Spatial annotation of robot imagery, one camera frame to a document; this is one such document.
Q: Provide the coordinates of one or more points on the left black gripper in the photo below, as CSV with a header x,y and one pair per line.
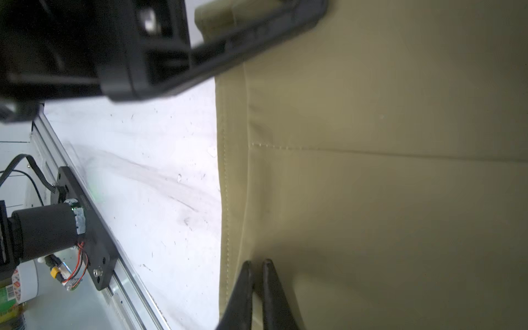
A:
x,y
54,50

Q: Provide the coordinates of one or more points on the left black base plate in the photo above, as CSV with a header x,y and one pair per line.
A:
x,y
99,246

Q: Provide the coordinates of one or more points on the tape roll with label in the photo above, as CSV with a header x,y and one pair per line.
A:
x,y
20,288

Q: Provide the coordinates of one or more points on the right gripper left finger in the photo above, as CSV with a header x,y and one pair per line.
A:
x,y
238,313

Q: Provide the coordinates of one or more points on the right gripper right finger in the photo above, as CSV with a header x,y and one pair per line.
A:
x,y
277,313

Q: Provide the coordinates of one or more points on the aluminium mounting rail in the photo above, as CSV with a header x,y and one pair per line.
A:
x,y
120,293

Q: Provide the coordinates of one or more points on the olive green skirt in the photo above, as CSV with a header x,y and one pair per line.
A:
x,y
380,161

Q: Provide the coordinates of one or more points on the left control board with wires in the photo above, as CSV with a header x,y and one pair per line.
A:
x,y
69,278

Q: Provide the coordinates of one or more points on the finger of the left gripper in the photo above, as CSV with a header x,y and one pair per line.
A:
x,y
195,65

